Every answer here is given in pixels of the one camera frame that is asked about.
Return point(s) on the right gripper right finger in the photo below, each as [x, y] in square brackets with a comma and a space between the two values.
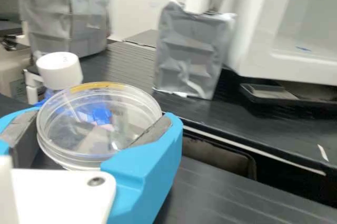
[147, 161]

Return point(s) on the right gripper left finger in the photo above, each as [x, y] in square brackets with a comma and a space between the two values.
[18, 118]

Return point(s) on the petri dish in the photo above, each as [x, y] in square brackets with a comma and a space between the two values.
[100, 129]

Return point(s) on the blue bottle holder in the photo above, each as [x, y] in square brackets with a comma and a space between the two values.
[40, 103]

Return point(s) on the cream microscope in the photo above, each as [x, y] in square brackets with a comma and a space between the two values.
[11, 76]

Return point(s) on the small bottle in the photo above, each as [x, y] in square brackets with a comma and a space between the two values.
[59, 70]

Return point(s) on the white pipette stand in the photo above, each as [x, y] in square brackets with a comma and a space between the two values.
[189, 50]

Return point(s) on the black tray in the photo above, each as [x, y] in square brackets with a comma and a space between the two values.
[276, 96]

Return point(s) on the white incubator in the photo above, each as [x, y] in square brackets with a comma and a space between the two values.
[289, 24]

